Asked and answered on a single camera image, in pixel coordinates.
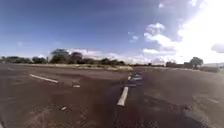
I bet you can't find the dark grey asphalt road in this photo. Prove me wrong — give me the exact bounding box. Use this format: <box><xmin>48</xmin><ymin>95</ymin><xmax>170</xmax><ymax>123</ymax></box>
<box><xmin>0</xmin><ymin>63</ymin><xmax>224</xmax><ymax>128</ymax></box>

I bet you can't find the tree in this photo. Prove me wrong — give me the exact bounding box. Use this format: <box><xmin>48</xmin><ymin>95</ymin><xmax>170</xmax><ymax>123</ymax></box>
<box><xmin>189</xmin><ymin>56</ymin><xmax>205</xmax><ymax>70</ymax></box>

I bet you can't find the dry yellow grass verge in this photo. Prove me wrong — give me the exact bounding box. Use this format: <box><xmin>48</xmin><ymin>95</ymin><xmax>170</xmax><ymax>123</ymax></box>
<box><xmin>19</xmin><ymin>63</ymin><xmax>134</xmax><ymax>72</ymax></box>

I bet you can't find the row of trees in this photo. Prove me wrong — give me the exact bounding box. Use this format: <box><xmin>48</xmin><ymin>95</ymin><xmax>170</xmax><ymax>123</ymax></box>
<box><xmin>0</xmin><ymin>48</ymin><xmax>127</xmax><ymax>67</ymax></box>

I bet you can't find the white painted line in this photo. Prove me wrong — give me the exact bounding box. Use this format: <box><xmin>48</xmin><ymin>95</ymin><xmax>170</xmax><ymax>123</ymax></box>
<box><xmin>29</xmin><ymin>73</ymin><xmax>59</xmax><ymax>84</ymax></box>

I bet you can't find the white dashed centre line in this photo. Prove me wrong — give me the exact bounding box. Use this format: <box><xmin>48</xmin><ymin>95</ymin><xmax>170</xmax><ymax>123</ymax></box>
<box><xmin>116</xmin><ymin>71</ymin><xmax>144</xmax><ymax>108</ymax></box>

